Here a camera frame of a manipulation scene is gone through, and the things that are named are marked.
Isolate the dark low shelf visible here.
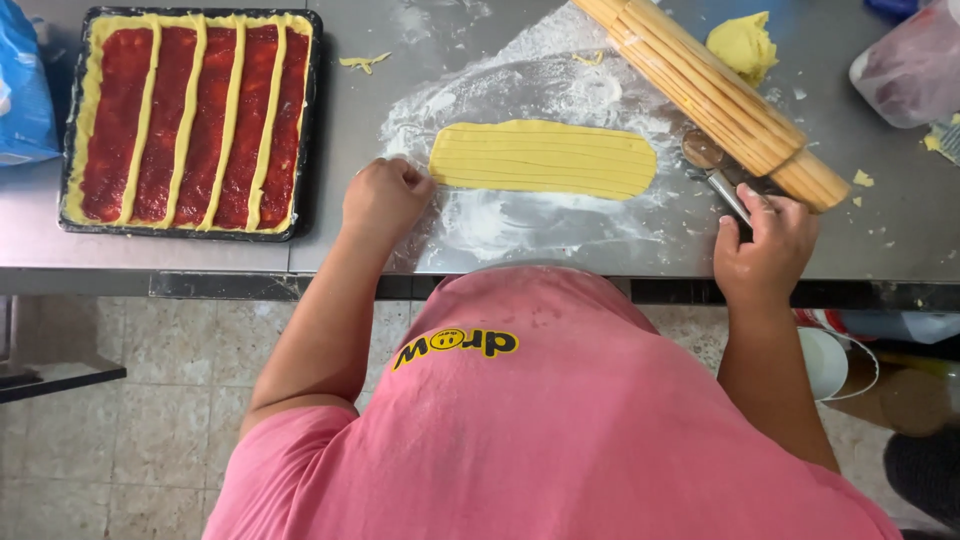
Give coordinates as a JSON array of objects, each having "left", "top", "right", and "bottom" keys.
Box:
[{"left": 0, "top": 295, "right": 128, "bottom": 406}]

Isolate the grey tool with dough bits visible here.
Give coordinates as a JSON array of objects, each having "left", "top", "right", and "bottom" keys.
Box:
[{"left": 922, "top": 112, "right": 960, "bottom": 168}]

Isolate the person's left hand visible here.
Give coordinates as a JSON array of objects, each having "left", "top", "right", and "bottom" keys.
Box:
[{"left": 341, "top": 156, "right": 438, "bottom": 245}]

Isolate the jam tart with dough base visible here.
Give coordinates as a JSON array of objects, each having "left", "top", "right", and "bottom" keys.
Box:
[{"left": 65, "top": 12, "right": 315, "bottom": 234}]

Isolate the pink t-shirt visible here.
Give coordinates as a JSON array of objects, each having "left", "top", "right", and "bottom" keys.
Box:
[{"left": 202, "top": 265, "right": 904, "bottom": 540}]

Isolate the blue flour bag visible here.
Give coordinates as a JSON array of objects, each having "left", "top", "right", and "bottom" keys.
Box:
[{"left": 0, "top": 0, "right": 63, "bottom": 168}]

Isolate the metal pastry wheel cutter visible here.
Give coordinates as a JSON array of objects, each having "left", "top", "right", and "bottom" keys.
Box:
[{"left": 681, "top": 129, "right": 756, "bottom": 230}]

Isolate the dark grey shoe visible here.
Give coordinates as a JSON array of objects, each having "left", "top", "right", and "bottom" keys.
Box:
[{"left": 883, "top": 430, "right": 960, "bottom": 535}]

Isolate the blue plastic object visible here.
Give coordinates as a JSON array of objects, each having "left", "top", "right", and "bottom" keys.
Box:
[{"left": 862, "top": 0, "right": 921, "bottom": 23}]

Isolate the yellow dough lump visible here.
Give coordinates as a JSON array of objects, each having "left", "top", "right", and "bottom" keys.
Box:
[{"left": 705, "top": 10, "right": 780, "bottom": 90}]

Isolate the plastic bag with red print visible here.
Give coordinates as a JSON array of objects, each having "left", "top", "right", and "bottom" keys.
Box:
[{"left": 793, "top": 308, "right": 960, "bottom": 346}]

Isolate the person's right hand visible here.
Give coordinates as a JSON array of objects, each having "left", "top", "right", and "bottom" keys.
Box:
[{"left": 711, "top": 182, "right": 822, "bottom": 303}]

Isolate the white bucket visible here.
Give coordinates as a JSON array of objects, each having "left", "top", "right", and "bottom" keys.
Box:
[{"left": 796, "top": 325, "right": 881, "bottom": 403}]

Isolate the wooden rolling pin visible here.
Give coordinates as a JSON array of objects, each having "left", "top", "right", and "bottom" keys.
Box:
[{"left": 571, "top": 0, "right": 853, "bottom": 214}]

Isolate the thin yellow dough scrap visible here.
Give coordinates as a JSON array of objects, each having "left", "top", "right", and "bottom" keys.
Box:
[{"left": 339, "top": 51, "right": 393, "bottom": 76}]

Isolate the yellow dough sheet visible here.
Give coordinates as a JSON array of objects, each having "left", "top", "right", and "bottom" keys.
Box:
[{"left": 428, "top": 118, "right": 660, "bottom": 202}]

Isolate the brown carton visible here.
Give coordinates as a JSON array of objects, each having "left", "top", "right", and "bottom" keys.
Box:
[{"left": 823, "top": 349, "right": 960, "bottom": 439}]

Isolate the yellow dough strip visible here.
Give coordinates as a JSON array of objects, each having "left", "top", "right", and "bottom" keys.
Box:
[
  {"left": 159, "top": 13, "right": 209, "bottom": 229},
  {"left": 199, "top": 15, "right": 248, "bottom": 231},
  {"left": 246, "top": 16, "right": 288, "bottom": 232}
]

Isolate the black baking tray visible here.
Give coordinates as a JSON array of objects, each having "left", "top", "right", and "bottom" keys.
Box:
[{"left": 57, "top": 6, "right": 325, "bottom": 243}]

